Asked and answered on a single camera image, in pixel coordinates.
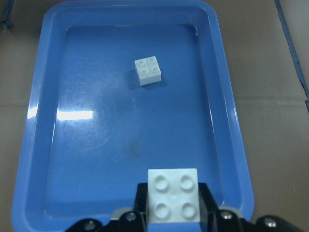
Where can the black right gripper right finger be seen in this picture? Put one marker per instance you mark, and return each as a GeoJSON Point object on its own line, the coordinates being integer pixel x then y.
{"type": "Point", "coordinates": [207, 207]}

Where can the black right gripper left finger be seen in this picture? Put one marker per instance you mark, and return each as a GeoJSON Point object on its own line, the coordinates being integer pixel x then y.
{"type": "Point", "coordinates": [141, 209]}

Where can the white block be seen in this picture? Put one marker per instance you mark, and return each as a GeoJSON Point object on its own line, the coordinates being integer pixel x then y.
{"type": "Point", "coordinates": [173, 196]}
{"type": "Point", "coordinates": [148, 70]}

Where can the blue plastic tray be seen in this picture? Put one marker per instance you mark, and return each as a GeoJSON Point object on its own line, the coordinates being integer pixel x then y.
{"type": "Point", "coordinates": [92, 132]}

